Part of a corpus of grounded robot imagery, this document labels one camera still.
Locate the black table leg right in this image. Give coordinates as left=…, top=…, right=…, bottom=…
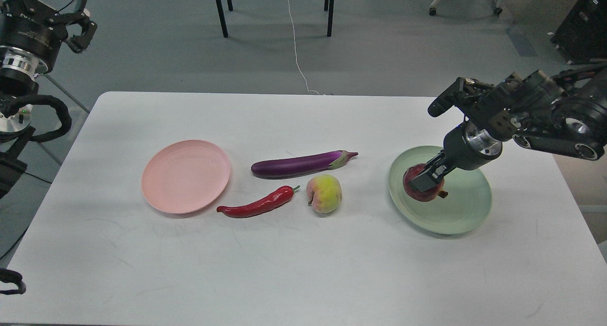
left=323, top=0, right=335, bottom=37

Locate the green plate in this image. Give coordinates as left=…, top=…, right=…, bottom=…
left=388, top=146, right=492, bottom=235

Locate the black table leg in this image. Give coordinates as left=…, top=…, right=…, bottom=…
left=323, top=0, right=335, bottom=37
left=215, top=0, right=233, bottom=38

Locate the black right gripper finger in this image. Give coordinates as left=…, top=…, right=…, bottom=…
left=408, top=165, right=445, bottom=192
left=425, top=150, right=451, bottom=177

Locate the red pomegranate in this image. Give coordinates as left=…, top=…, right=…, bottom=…
left=403, top=163, right=449, bottom=202

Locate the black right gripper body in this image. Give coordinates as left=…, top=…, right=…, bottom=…
left=443, top=122, right=503, bottom=171

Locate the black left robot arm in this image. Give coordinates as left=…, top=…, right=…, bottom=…
left=0, top=0, right=97, bottom=196

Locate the black equipment case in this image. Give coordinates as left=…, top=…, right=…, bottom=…
left=551, top=0, right=607, bottom=64

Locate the yellow pink peach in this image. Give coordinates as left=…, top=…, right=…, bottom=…
left=306, top=174, right=342, bottom=214

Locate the black table leg left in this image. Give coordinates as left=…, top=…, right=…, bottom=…
left=215, top=0, right=233, bottom=38

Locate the purple eggplant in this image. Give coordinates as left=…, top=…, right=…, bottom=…
left=250, top=150, right=358, bottom=179

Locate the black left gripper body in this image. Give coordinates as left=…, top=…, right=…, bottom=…
left=1, top=12, right=62, bottom=75

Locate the white floor cable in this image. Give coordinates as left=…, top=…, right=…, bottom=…
left=278, top=0, right=321, bottom=96

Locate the red chili pepper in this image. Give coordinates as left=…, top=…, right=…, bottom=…
left=216, top=185, right=301, bottom=218

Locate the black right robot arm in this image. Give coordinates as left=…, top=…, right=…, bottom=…
left=404, top=63, right=607, bottom=192

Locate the pink plate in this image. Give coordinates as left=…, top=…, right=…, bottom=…
left=140, top=140, right=231, bottom=214

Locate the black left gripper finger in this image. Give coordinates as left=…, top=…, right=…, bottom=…
left=1, top=0, right=53, bottom=24
left=50, top=0, right=99, bottom=54

